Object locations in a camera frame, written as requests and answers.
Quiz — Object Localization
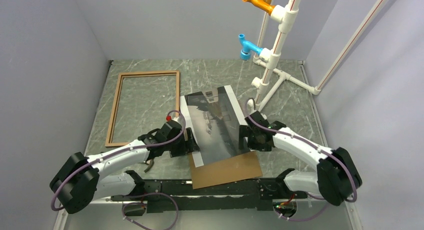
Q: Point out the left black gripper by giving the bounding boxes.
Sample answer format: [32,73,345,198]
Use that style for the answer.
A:
[165,127,200,158]

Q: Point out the glossy photo white borders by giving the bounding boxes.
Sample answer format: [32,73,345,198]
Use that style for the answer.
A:
[180,85,251,168]

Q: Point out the brown wooden picture frame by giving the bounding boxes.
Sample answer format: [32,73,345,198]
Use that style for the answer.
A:
[104,70,181,148]

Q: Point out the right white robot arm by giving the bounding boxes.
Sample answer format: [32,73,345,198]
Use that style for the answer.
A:
[239,111,363,206]

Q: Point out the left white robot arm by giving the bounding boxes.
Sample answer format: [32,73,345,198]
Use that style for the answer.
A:
[49,120,200,214]

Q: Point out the brown cardboard backing board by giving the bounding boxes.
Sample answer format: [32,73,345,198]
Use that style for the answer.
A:
[188,151,263,189]

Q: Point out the small claw hammer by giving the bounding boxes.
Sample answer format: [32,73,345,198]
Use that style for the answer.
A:
[143,159,155,173]

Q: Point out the white pvc pipe stand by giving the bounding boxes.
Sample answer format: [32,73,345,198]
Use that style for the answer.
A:
[247,0,388,111]

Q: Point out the blue pipe fitting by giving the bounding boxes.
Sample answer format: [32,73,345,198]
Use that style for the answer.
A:
[238,33,263,61]

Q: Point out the orange pipe fitting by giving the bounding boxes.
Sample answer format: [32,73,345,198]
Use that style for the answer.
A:
[242,0,275,15]

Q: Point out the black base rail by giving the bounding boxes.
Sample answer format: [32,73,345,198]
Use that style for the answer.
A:
[110,178,307,213]

